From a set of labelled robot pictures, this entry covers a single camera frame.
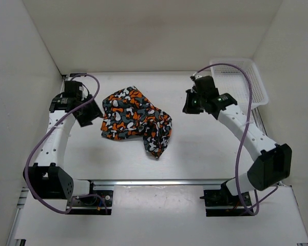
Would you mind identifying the orange camouflage shorts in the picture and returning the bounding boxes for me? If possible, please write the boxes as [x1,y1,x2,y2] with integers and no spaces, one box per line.
[101,86,172,158]

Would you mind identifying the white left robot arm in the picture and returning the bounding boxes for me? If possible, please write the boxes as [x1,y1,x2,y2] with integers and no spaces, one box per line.
[23,92,101,205]

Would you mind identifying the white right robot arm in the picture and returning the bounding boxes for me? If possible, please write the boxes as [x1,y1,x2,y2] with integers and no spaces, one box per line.
[183,89,292,205]

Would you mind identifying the white plastic basket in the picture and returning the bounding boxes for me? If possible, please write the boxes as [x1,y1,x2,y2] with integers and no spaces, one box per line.
[209,58,269,112]

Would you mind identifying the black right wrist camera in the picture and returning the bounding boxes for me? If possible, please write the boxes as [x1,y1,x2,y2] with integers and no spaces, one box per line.
[195,75,219,100]

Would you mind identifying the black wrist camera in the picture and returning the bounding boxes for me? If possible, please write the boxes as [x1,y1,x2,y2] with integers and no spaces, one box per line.
[195,75,219,100]
[63,80,83,100]

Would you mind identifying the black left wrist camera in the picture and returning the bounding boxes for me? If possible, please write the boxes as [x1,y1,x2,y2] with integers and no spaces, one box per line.
[63,80,83,100]

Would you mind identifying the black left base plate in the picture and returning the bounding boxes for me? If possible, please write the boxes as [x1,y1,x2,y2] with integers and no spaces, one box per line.
[66,190,113,216]

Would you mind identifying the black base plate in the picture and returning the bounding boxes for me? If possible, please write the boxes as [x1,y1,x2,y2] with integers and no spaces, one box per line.
[66,190,113,216]
[200,190,250,217]

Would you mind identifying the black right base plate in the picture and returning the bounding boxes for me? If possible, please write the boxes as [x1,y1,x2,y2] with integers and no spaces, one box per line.
[200,190,250,217]

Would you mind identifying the aluminium table frame rail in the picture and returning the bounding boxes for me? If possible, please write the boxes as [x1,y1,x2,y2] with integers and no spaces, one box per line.
[15,73,308,245]

